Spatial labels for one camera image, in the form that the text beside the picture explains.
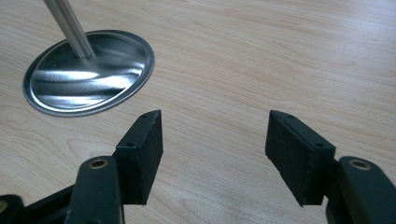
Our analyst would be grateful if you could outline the steel utensil rack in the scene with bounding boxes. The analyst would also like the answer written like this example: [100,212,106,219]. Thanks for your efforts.
[21,0,156,119]

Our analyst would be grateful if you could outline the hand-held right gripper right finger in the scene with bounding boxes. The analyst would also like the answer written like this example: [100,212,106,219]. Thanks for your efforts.
[264,109,337,208]

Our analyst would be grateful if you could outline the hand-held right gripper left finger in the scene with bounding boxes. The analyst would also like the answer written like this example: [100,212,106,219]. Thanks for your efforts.
[112,109,164,206]

